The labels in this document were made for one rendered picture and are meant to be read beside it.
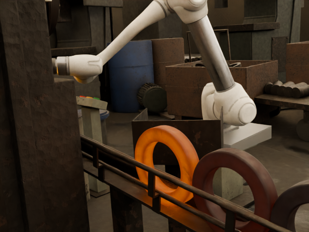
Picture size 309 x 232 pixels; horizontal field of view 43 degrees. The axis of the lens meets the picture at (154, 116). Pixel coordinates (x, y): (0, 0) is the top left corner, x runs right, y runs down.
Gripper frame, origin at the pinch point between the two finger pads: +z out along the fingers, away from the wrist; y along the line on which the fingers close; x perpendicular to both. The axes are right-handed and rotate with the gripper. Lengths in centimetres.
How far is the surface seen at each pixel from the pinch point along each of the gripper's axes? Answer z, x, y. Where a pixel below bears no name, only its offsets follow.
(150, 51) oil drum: -108, -7, 305
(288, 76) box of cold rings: -274, -38, 263
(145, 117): -54, -13, -60
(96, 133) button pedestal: -37, -45, 48
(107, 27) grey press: -58, 25, 377
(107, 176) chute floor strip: -40, -23, -90
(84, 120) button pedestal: -31, -38, 52
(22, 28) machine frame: -22, 16, -96
